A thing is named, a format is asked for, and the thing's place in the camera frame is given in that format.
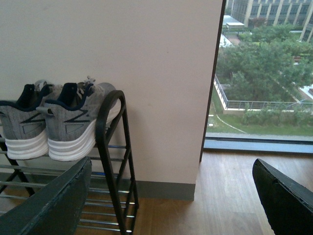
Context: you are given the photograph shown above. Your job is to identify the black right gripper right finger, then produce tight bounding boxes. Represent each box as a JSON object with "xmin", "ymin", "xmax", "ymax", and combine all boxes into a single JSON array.
[{"xmin": 252, "ymin": 159, "xmax": 313, "ymax": 235}]

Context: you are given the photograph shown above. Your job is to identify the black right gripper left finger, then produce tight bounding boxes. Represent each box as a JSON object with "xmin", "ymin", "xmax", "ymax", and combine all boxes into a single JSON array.
[{"xmin": 0, "ymin": 157, "xmax": 92, "ymax": 235}]

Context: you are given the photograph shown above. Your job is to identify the grey knit sneaker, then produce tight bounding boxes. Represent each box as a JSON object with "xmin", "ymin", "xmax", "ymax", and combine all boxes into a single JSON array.
[
  {"xmin": 0, "ymin": 80, "xmax": 63, "ymax": 160},
  {"xmin": 37, "ymin": 77, "xmax": 115, "ymax": 162}
]

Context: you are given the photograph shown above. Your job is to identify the black metal shoe rack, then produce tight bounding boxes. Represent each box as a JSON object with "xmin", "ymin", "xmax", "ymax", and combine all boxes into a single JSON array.
[{"xmin": 0, "ymin": 91, "xmax": 139, "ymax": 235}]

